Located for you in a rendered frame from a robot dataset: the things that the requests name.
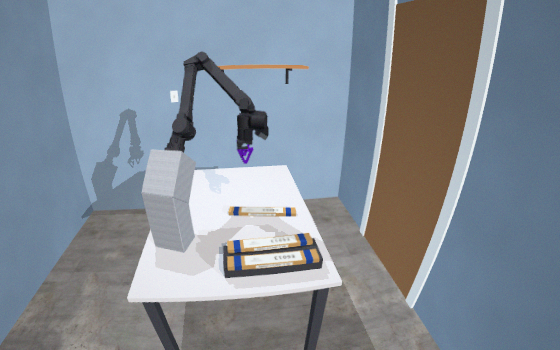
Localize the white welding electrode pack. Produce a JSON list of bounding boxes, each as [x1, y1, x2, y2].
[[227, 233, 313, 254], [227, 249, 320, 271], [228, 206, 296, 216]]

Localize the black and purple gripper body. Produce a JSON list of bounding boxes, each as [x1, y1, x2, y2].
[[237, 127, 253, 150]]

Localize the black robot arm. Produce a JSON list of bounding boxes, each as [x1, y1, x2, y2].
[[165, 52, 269, 153]]

